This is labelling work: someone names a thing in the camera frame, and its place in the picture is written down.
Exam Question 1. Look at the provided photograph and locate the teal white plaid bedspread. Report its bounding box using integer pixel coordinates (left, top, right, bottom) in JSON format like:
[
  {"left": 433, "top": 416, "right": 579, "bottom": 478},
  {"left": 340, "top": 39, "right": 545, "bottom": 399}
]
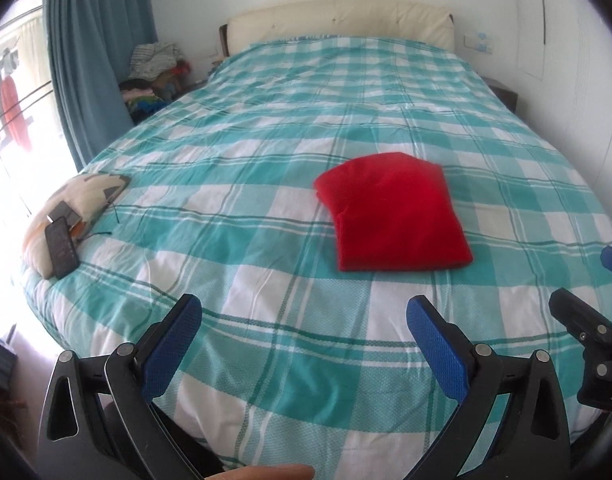
[{"left": 24, "top": 37, "right": 612, "bottom": 479}]

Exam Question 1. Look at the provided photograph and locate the dark wooden nightstand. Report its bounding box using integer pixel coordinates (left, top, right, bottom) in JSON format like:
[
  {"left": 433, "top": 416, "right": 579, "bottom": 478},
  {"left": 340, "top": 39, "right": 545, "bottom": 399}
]
[{"left": 481, "top": 76, "right": 518, "bottom": 114}]

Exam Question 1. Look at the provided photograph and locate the patterned cream pillow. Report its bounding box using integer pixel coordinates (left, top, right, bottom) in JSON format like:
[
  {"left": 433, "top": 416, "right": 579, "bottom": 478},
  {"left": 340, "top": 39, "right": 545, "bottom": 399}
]
[{"left": 22, "top": 174, "right": 130, "bottom": 278}]

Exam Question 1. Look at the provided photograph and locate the red hanging garment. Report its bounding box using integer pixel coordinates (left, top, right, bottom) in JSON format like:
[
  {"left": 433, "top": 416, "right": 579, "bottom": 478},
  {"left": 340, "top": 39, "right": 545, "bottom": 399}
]
[{"left": 0, "top": 75, "right": 32, "bottom": 151}]

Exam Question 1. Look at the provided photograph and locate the red knit sweater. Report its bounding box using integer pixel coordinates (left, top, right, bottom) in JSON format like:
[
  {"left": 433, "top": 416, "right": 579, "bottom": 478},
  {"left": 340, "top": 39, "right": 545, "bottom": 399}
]
[{"left": 313, "top": 152, "right": 473, "bottom": 272}]

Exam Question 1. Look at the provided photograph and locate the white wall switch panel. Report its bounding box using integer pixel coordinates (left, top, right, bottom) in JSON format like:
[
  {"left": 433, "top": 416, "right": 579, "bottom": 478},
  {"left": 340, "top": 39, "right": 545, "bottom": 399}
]
[{"left": 463, "top": 32, "right": 493, "bottom": 54}]

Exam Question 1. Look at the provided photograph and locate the cream padded headboard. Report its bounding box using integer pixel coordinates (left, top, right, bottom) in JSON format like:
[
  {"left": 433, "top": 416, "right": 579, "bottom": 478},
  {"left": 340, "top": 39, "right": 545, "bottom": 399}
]
[{"left": 219, "top": 0, "right": 455, "bottom": 56}]

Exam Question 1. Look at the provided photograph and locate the pile of clothes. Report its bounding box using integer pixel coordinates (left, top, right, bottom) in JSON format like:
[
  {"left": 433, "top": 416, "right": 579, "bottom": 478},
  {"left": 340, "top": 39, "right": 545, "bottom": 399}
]
[{"left": 120, "top": 41, "right": 191, "bottom": 125}]

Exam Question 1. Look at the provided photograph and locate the person's hand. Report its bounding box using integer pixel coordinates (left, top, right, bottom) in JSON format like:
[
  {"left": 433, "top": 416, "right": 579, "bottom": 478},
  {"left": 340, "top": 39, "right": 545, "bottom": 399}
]
[{"left": 207, "top": 464, "right": 315, "bottom": 480}]

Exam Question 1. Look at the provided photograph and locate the white built-in wardrobe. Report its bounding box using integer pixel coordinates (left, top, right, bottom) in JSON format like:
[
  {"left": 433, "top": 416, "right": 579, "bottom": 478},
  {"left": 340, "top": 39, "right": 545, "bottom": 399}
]
[{"left": 515, "top": 0, "right": 612, "bottom": 203}]

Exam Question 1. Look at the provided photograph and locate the blue curtain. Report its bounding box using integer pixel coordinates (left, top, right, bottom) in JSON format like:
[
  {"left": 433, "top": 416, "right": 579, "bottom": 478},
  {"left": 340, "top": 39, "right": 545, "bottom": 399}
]
[{"left": 44, "top": 0, "right": 157, "bottom": 169}]

